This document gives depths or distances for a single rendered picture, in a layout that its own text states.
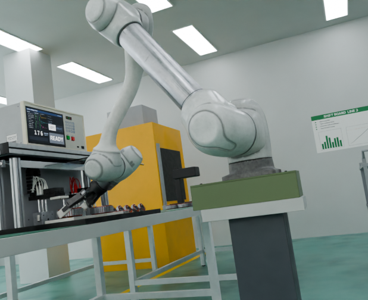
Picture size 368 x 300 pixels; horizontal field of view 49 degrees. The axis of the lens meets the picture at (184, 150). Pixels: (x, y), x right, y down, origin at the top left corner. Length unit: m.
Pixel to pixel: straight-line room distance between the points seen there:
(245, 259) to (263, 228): 0.12
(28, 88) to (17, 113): 4.29
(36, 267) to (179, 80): 4.97
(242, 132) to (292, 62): 5.92
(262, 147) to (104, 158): 0.56
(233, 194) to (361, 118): 5.64
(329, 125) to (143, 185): 3.13
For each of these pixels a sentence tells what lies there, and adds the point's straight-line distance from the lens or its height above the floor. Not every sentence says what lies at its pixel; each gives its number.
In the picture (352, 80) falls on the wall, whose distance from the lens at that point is 6.96.
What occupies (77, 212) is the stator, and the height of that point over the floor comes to 0.80.
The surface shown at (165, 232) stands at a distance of 5.46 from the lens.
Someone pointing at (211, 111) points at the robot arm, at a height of 1.03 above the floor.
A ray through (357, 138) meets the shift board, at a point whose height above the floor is 1.43.
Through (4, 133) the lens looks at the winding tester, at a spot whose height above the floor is 1.20.
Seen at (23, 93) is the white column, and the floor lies 2.65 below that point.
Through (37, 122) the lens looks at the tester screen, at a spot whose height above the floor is 1.23.
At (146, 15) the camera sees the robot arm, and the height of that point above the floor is 1.51.
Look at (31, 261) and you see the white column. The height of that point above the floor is 0.29.
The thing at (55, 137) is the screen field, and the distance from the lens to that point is 2.04.
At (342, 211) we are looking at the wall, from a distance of 6.79.
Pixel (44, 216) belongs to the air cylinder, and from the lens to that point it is 1.90.
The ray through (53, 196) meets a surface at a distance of 1.84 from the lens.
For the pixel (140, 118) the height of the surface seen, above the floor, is 2.10.
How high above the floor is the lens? 0.77
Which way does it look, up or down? 8 degrees up
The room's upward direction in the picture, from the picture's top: 8 degrees counter-clockwise
